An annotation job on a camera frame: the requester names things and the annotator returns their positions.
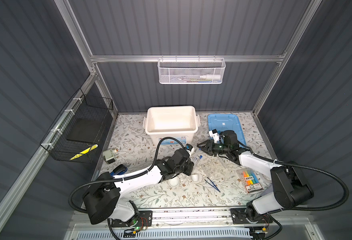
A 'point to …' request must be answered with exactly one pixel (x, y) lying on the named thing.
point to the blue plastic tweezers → (213, 185)
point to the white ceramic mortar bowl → (174, 182)
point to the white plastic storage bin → (178, 121)
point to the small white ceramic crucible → (195, 177)
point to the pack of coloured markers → (252, 184)
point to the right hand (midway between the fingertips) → (199, 148)
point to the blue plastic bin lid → (224, 122)
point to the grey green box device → (108, 155)
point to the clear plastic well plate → (213, 166)
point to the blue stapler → (119, 169)
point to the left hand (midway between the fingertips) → (194, 164)
